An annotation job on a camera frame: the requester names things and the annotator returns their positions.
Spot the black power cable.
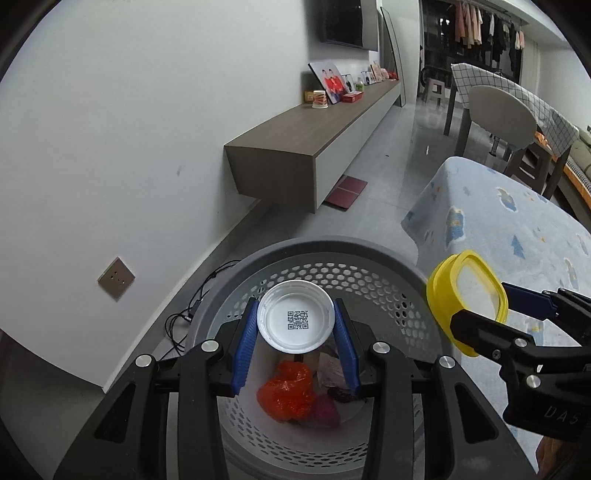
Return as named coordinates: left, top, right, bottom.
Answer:
left=163, top=258, right=243, bottom=357

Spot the metal wall socket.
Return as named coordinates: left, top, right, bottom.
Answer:
left=97, top=257, right=135, bottom=301

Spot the patterned paper cup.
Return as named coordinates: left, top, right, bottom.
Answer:
left=311, top=90, right=329, bottom=109

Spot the red plastic bag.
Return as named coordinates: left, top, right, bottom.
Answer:
left=256, top=361, right=315, bottom=422

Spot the red flat box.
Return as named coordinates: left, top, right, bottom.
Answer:
left=342, top=91, right=363, bottom=103

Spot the small white photo frame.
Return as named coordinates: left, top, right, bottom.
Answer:
left=341, top=74, right=355, bottom=93

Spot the large red photo frame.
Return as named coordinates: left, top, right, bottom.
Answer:
left=308, top=60, right=349, bottom=105

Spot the white bottle cap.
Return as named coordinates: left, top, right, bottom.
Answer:
left=256, top=280, right=335, bottom=355

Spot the floating brown tv cabinet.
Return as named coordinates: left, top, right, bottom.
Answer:
left=224, top=80, right=403, bottom=213

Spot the yellow plastic lid ring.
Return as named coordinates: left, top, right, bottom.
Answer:
left=426, top=249, right=510, bottom=358

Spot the wall mounted television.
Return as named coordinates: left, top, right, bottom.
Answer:
left=320, top=0, right=379, bottom=51

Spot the checkered cloth dining table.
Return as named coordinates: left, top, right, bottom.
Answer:
left=451, top=63, right=579, bottom=199

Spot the grey round-back chair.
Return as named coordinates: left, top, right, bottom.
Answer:
left=455, top=85, right=537, bottom=163

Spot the green sofa with blanket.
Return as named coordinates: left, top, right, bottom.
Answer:
left=564, top=128, right=590, bottom=216

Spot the light blue patterned rug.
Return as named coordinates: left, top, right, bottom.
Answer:
left=400, top=155, right=591, bottom=462

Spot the hanging clothes rack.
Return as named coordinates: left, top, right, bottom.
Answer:
left=454, top=1, right=525, bottom=76

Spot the grey perforated trash basket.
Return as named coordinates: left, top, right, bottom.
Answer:
left=183, top=236, right=468, bottom=480

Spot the red bathroom scale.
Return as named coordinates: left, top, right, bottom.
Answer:
left=324, top=175, right=368, bottom=211

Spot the small wooden stool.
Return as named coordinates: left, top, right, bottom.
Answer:
left=424, top=78, right=446, bottom=106

